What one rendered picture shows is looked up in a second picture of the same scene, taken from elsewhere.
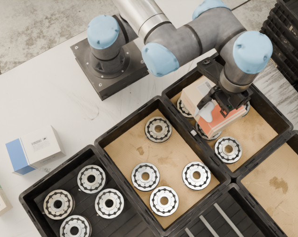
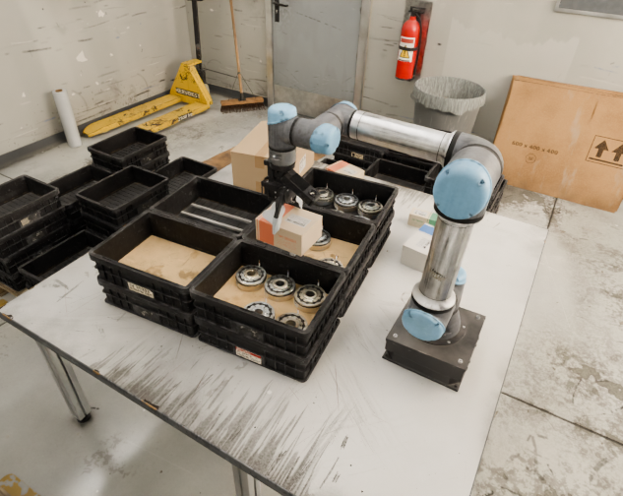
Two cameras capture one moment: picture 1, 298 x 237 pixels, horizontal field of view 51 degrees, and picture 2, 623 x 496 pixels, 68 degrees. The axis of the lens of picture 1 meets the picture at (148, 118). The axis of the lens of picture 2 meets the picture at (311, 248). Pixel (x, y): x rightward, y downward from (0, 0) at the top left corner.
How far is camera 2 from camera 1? 1.55 m
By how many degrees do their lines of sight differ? 69
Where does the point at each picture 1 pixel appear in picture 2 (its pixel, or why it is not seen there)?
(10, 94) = (498, 283)
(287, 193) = (178, 272)
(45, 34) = not seen: outside the picture
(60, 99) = not seen: hidden behind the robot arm
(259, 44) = (280, 107)
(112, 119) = (384, 300)
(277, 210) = (186, 258)
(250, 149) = (226, 290)
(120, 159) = (347, 246)
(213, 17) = (321, 120)
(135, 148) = (340, 256)
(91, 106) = not seen: hidden behind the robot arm
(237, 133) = (244, 298)
